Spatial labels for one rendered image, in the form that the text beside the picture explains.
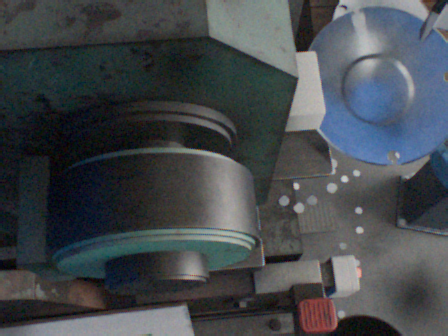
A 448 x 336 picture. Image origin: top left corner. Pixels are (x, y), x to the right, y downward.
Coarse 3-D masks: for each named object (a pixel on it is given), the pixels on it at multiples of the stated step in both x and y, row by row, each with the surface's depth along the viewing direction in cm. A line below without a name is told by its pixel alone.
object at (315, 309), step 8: (304, 304) 104; (312, 304) 104; (320, 304) 104; (328, 304) 104; (304, 312) 104; (312, 312) 104; (320, 312) 104; (328, 312) 104; (304, 320) 103; (312, 320) 103; (320, 320) 103; (328, 320) 103; (336, 320) 104; (304, 328) 103; (312, 328) 103; (320, 328) 103; (328, 328) 103
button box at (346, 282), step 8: (336, 256) 121; (344, 256) 121; (352, 256) 121; (336, 264) 120; (344, 264) 120; (352, 264) 120; (336, 272) 119; (344, 272) 120; (352, 272) 120; (336, 280) 119; (344, 280) 119; (352, 280) 119; (336, 288) 119; (344, 288) 119; (352, 288) 119; (328, 296) 128; (336, 296) 128; (344, 296) 129; (224, 312) 151; (232, 312) 150; (240, 312) 150; (248, 312) 150
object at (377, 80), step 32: (320, 32) 101; (352, 32) 98; (384, 32) 95; (416, 32) 92; (320, 64) 104; (352, 64) 100; (384, 64) 97; (416, 64) 94; (352, 96) 103; (384, 96) 99; (416, 96) 97; (320, 128) 110; (352, 128) 106; (384, 128) 102; (416, 128) 99; (384, 160) 105; (416, 160) 101
